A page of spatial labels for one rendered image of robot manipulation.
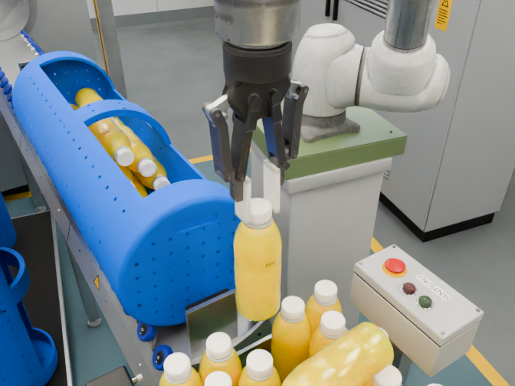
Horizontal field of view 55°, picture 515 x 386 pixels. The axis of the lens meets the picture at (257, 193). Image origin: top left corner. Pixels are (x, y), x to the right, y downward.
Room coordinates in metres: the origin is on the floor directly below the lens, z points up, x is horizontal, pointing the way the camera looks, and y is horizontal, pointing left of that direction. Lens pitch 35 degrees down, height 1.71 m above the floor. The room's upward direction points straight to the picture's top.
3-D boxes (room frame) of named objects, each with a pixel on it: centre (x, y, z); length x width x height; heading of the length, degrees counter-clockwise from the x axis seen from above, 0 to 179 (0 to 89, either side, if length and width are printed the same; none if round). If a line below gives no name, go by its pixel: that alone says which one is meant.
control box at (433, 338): (0.60, -0.27, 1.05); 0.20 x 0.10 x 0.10; 33
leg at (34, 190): (2.29, 1.24, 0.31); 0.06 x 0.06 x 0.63; 33
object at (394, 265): (0.65, -0.24, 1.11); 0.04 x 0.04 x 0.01
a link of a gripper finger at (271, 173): (0.54, -0.02, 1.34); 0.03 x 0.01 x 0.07; 33
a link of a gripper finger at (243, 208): (0.52, 0.02, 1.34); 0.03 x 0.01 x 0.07; 33
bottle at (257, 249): (0.53, 0.00, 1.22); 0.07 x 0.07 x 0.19
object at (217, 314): (0.62, 0.09, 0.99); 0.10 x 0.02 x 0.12; 123
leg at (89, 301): (1.46, 0.71, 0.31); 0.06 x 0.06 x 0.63; 33
